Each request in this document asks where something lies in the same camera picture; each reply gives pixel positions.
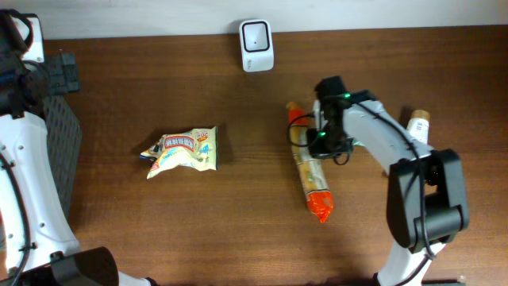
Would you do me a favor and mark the orange spaghetti packet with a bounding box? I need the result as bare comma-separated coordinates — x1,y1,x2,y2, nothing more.
286,102,334,223

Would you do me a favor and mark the white tube with cork cap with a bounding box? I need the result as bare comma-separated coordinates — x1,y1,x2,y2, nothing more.
406,110,430,144

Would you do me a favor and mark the cream snack bag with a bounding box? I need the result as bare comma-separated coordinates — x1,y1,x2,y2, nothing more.
140,126,218,180

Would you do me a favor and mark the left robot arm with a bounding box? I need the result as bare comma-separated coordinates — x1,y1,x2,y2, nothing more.
1,9,155,285

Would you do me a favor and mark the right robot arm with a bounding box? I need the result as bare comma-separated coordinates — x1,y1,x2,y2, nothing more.
307,76,470,285

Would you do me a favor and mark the white barcode scanner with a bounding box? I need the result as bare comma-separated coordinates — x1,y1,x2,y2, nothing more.
238,19,275,72

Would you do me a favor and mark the grey plastic basket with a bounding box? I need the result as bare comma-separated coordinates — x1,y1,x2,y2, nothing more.
43,95,83,218

